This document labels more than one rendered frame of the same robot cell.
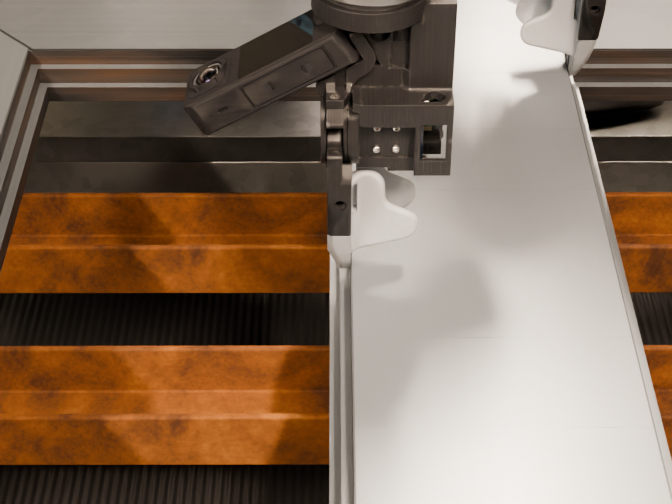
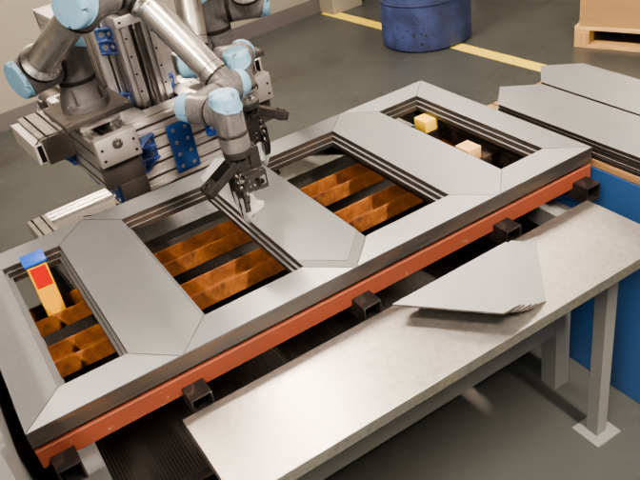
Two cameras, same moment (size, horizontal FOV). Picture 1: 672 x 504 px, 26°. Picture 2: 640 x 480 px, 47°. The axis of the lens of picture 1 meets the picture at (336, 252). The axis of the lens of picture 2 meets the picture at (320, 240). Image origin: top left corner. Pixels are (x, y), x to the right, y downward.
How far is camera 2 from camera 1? 108 cm
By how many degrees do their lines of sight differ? 22
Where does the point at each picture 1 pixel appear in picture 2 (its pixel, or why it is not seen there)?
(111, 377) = (193, 289)
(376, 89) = (246, 172)
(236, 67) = (213, 180)
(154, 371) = (204, 282)
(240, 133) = (171, 229)
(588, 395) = (321, 218)
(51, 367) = not seen: hidden behind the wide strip
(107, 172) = not seen: hidden behind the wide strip
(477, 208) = (269, 199)
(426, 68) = (255, 163)
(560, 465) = (326, 230)
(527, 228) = (283, 198)
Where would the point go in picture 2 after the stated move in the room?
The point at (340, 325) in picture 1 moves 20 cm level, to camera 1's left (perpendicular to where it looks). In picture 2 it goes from (257, 233) to (188, 266)
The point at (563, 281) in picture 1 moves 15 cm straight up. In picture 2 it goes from (299, 203) to (290, 153)
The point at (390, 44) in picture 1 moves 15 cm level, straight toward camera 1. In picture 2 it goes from (245, 161) to (271, 182)
